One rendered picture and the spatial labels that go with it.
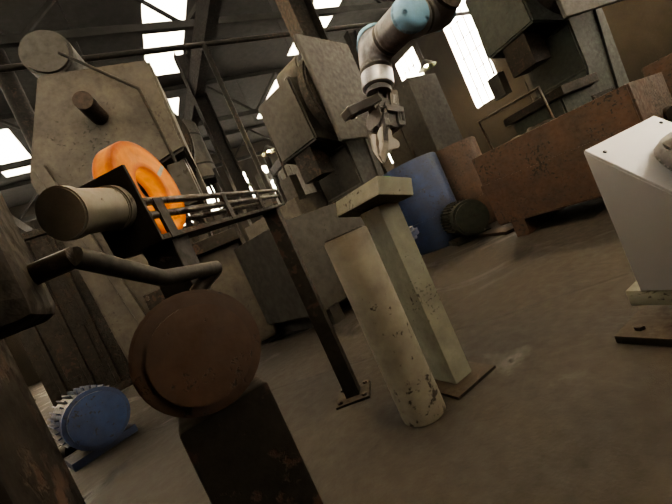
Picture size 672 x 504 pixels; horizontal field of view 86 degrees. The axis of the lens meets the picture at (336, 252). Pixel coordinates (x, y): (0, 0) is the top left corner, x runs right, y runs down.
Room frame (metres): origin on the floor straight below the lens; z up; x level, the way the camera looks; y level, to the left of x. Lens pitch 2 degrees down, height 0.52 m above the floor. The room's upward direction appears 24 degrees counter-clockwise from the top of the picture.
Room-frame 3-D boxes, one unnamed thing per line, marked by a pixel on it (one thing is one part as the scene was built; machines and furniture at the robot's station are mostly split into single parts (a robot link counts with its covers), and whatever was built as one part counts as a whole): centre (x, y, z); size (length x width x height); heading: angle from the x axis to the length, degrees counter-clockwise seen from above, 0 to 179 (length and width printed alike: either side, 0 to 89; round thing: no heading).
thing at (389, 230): (1.03, -0.16, 0.31); 0.24 x 0.16 x 0.62; 27
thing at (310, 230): (2.86, 0.16, 0.39); 1.03 x 0.83 x 0.77; 132
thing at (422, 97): (5.14, -1.76, 1.00); 0.80 x 0.63 x 2.00; 32
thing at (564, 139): (2.34, -1.68, 0.33); 0.93 x 0.73 x 0.66; 34
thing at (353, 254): (0.92, -0.04, 0.26); 0.12 x 0.12 x 0.52
